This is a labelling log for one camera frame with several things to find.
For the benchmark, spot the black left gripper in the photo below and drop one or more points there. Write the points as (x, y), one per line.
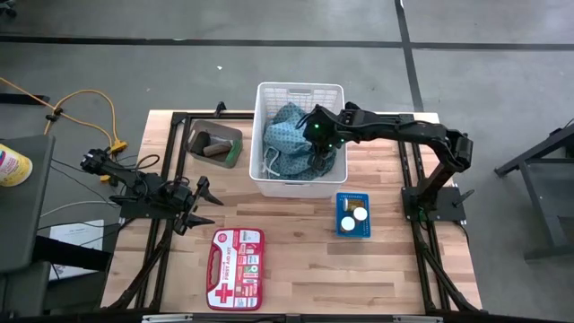
(186, 199)

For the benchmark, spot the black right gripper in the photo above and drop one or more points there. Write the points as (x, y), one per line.
(325, 130)

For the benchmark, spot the blue patterned hospital gown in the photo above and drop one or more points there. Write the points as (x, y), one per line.
(287, 143)

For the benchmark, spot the brown bandage roll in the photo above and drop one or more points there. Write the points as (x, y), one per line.
(217, 149)

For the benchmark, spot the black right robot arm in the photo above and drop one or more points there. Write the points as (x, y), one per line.
(403, 128)

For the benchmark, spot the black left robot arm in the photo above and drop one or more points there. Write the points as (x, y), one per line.
(134, 179)

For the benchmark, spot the white perforated plastic basket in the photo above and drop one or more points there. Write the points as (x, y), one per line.
(298, 190)

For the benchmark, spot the small blue plastic basket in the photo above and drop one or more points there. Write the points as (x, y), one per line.
(354, 233)

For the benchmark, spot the grey plastic bin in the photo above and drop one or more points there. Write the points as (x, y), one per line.
(215, 130)

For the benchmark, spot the green bandage roll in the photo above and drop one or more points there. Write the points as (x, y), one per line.
(234, 152)

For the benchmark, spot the red first aid kit case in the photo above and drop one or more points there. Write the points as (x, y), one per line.
(235, 269)

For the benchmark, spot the white paper sheet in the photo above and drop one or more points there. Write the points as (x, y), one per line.
(76, 233)

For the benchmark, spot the black clamp lever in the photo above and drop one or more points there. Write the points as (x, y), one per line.
(464, 197)

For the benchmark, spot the grey side table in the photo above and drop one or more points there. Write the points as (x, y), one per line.
(22, 215)

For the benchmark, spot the yellow white wipes canister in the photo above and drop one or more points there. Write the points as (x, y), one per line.
(13, 166)

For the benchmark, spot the black aluminium rig frame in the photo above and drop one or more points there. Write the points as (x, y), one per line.
(233, 116)

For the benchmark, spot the black frame clamp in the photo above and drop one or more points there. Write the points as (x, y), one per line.
(220, 109)

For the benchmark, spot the black metal table frame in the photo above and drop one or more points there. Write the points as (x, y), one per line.
(533, 153)

